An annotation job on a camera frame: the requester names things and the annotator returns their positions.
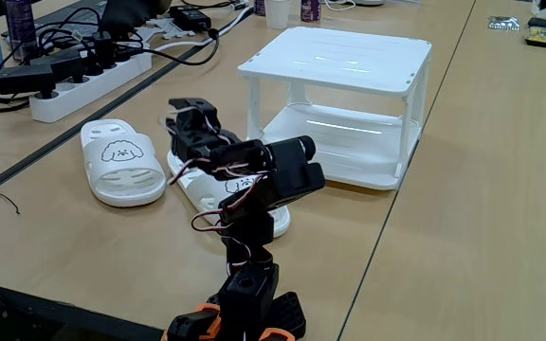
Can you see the white slipper with dog print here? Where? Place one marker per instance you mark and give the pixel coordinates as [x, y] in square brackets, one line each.
[206, 189]
[121, 175]

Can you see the white shoe rack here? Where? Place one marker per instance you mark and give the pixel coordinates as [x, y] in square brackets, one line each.
[344, 57]

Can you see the white printed plastic part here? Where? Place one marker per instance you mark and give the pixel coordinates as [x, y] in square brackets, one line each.
[169, 30]

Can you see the black power adapter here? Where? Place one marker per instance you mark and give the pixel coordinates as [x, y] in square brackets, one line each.
[190, 18]

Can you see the white power strip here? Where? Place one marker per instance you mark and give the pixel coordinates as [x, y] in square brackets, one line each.
[93, 87]

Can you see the black power plug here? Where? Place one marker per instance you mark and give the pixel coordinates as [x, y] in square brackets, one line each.
[103, 49]

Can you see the white paper cup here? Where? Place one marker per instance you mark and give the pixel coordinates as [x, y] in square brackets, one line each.
[278, 14]

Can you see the black plug-in adapter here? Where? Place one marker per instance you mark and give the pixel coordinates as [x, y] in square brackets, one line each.
[26, 78]
[62, 64]

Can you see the tall purple drink can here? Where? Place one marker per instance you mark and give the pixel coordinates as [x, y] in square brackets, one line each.
[21, 28]

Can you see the silver foil wrapper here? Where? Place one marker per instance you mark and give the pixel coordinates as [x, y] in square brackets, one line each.
[504, 23]

